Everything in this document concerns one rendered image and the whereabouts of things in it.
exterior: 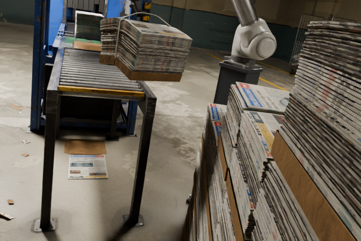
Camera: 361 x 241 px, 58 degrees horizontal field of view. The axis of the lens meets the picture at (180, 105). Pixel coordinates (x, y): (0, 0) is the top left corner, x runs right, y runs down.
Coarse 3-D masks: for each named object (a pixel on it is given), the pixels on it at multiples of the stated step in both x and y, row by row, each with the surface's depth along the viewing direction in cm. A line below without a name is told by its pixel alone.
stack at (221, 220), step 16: (208, 112) 163; (224, 112) 160; (208, 128) 151; (208, 144) 147; (208, 160) 134; (208, 176) 126; (192, 192) 183; (208, 192) 120; (224, 192) 92; (192, 208) 169; (224, 208) 89; (192, 224) 152; (224, 224) 85; (192, 240) 143; (208, 240) 103; (224, 240) 83
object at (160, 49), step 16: (128, 32) 145; (144, 32) 139; (160, 32) 146; (176, 32) 155; (128, 48) 146; (144, 48) 141; (160, 48) 146; (176, 48) 151; (128, 64) 147; (144, 64) 145; (160, 64) 150; (176, 64) 156
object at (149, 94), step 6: (144, 84) 199; (144, 90) 186; (150, 90) 188; (150, 96) 176; (138, 102) 197; (144, 102) 182; (150, 102) 175; (144, 108) 181; (150, 108) 177; (144, 114) 180; (150, 114) 178
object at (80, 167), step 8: (72, 160) 257; (80, 160) 259; (88, 160) 261; (96, 160) 263; (104, 160) 265; (72, 168) 246; (80, 168) 248; (88, 168) 250; (96, 168) 252; (104, 168) 254; (72, 176) 235; (80, 176) 237; (88, 176) 239; (96, 176) 241; (104, 176) 242
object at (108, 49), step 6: (108, 18) 160; (114, 18) 157; (102, 24) 165; (108, 24) 160; (114, 24) 155; (102, 30) 166; (108, 30) 161; (114, 30) 156; (102, 36) 166; (108, 36) 162; (114, 36) 156; (102, 42) 167; (108, 42) 162; (114, 42) 157; (102, 48) 167; (108, 48) 162; (114, 48) 157; (102, 54) 167; (108, 54) 162
